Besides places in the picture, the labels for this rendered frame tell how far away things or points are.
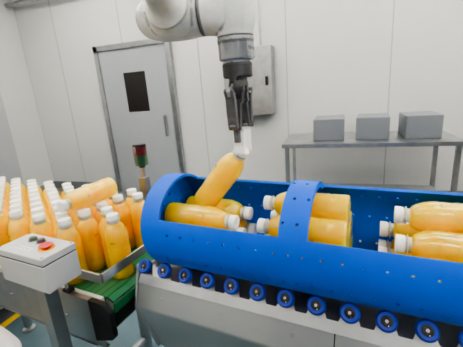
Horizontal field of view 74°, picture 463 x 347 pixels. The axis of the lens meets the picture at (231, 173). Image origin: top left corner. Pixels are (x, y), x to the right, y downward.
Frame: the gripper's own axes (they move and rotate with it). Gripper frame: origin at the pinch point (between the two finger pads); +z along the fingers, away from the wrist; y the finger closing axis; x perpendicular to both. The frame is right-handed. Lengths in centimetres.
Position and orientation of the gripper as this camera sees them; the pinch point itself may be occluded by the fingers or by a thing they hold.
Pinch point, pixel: (242, 141)
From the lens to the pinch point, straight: 83.4
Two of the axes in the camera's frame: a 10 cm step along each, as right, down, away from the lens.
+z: 0.8, 9.6, 2.7
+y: 4.3, -2.8, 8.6
